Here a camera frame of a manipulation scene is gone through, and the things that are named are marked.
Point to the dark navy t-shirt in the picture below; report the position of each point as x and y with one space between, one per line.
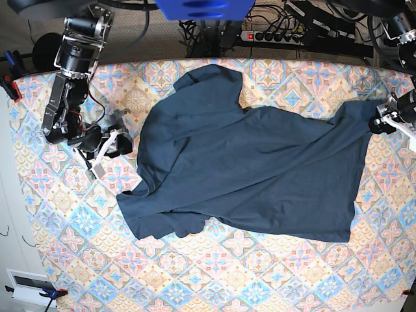
266 170

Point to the blue orange clamp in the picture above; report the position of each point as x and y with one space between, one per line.
48 294
16 70

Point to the patterned colourful tablecloth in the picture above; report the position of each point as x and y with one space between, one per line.
82 244

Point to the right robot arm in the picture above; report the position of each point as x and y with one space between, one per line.
82 42

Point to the white power strip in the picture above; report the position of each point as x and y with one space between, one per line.
269 37

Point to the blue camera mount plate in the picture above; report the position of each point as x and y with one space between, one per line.
234 10

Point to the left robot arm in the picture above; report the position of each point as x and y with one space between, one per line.
398 23

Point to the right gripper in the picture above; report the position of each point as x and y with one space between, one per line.
96 144

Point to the white wall outlet box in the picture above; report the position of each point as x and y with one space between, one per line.
28 286

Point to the blue orange clamp bottom left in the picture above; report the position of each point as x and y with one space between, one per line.
48 294

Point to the blue orange clamp top left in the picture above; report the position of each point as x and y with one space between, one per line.
16 70

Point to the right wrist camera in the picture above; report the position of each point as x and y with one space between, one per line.
96 172

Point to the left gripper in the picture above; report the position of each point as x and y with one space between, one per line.
397 113

